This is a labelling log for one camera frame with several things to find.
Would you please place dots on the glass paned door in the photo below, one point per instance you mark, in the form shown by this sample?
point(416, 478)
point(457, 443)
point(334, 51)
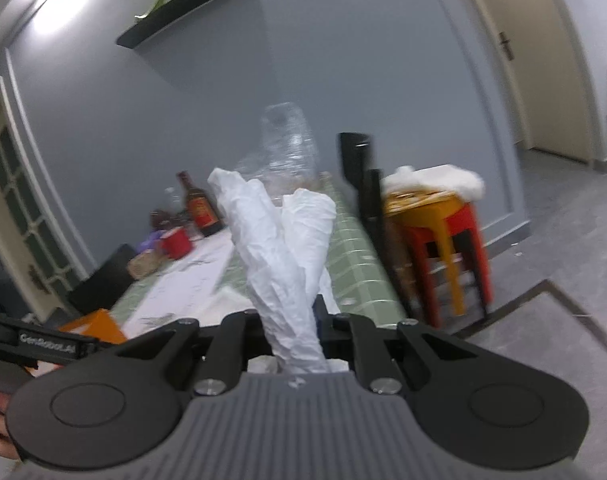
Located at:
point(28, 210)

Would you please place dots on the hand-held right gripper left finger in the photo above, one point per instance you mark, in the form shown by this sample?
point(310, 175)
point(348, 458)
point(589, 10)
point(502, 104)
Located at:
point(236, 335)

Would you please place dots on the white bag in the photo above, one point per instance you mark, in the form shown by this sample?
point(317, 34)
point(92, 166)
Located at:
point(283, 270)

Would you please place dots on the cream small radio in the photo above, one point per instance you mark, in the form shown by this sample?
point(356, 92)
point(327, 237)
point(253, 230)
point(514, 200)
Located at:
point(146, 264)

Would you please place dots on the brown liquor bottle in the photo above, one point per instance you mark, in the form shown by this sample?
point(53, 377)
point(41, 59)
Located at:
point(201, 215)

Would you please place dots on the brown figurine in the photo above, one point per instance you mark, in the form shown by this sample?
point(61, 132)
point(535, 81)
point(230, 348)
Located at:
point(162, 219)

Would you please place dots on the black dining chair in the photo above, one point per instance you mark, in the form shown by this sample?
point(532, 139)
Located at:
point(103, 280)
point(356, 160)

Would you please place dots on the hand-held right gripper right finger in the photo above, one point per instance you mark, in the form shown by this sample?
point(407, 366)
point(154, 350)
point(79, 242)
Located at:
point(328, 321)

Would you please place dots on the clear plastic bag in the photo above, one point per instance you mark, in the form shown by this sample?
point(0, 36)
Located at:
point(288, 145)

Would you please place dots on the purple item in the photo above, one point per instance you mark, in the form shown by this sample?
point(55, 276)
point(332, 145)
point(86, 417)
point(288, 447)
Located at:
point(151, 241)

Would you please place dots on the clear water bottle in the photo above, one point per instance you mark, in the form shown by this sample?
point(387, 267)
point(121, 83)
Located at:
point(173, 205)

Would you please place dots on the black wall shelf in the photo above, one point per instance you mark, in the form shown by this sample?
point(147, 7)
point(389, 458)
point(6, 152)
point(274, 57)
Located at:
point(183, 5)

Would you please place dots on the orange plastic stool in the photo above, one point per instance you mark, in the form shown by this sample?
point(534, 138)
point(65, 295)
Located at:
point(433, 220)

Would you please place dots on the orange cardboard box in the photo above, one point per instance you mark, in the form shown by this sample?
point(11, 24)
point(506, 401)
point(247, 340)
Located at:
point(98, 327)

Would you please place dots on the beige room door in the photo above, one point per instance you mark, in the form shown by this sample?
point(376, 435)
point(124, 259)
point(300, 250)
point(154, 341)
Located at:
point(533, 60)

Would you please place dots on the white printed table runner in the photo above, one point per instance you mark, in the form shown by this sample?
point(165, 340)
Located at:
point(183, 280)

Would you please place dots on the white fluffy cushion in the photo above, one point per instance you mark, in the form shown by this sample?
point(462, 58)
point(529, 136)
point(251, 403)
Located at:
point(433, 177)

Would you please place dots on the red mug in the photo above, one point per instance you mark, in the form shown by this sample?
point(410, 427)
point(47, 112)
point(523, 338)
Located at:
point(177, 244)

